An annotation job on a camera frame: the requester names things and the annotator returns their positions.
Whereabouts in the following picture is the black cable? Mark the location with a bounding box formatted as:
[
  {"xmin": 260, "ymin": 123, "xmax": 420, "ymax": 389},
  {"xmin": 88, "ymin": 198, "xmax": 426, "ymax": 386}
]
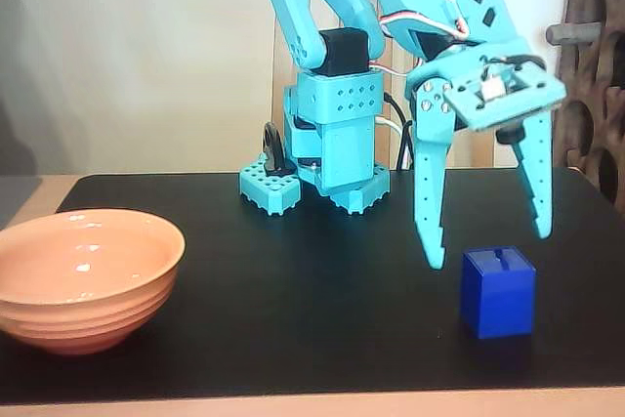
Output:
[{"xmin": 383, "ymin": 92, "xmax": 421, "ymax": 172}]

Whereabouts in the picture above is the red white servo wire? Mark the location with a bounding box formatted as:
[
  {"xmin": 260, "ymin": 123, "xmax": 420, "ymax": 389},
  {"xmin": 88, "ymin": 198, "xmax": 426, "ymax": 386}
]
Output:
[{"xmin": 370, "ymin": 0, "xmax": 473, "ymax": 77}]

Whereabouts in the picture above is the black table clamp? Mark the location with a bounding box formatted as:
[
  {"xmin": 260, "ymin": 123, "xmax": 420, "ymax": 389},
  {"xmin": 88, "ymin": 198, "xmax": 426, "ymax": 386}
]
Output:
[{"xmin": 262, "ymin": 121, "xmax": 299, "ymax": 179}]

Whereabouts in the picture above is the turquoise wrist camera mount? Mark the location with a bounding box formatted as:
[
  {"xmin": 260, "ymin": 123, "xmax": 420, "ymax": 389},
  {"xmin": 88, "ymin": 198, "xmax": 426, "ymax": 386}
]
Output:
[{"xmin": 442, "ymin": 54, "xmax": 568, "ymax": 146}]

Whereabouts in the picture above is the brown wooden wine rack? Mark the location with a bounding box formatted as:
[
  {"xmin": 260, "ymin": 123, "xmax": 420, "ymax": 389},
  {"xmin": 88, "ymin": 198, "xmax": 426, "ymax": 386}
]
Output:
[{"xmin": 544, "ymin": 0, "xmax": 625, "ymax": 216}]

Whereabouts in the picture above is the white cable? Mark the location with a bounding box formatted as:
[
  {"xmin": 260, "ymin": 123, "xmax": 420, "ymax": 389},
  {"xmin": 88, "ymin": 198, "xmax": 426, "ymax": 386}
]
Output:
[{"xmin": 375, "ymin": 116, "xmax": 407, "ymax": 138}]

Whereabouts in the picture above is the orange ribbed bowl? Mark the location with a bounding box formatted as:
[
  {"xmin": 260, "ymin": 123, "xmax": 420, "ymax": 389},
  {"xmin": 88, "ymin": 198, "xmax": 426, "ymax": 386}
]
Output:
[{"xmin": 0, "ymin": 208, "xmax": 187, "ymax": 356}]

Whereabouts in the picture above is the black table mat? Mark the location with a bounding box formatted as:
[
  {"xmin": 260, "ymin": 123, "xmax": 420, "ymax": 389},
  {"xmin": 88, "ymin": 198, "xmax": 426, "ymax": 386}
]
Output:
[{"xmin": 0, "ymin": 166, "xmax": 625, "ymax": 407}]

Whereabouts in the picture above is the blue cube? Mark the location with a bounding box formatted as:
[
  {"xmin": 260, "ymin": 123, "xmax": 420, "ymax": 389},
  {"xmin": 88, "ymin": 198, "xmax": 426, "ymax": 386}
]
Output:
[{"xmin": 460, "ymin": 245, "xmax": 537, "ymax": 340}]

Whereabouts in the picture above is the grey door handle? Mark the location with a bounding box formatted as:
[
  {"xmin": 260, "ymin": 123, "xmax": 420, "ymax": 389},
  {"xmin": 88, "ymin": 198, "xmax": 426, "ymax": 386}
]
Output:
[{"xmin": 545, "ymin": 21, "xmax": 603, "ymax": 46}]

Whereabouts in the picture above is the turquoise perforated base plate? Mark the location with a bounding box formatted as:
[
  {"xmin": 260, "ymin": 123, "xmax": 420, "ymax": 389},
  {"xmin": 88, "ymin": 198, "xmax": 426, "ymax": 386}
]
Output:
[{"xmin": 238, "ymin": 155, "xmax": 392, "ymax": 217}]

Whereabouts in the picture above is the turquoise gripper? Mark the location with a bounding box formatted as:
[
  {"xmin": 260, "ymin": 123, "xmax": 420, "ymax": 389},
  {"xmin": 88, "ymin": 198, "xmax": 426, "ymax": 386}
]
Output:
[{"xmin": 405, "ymin": 35, "xmax": 556, "ymax": 271}]

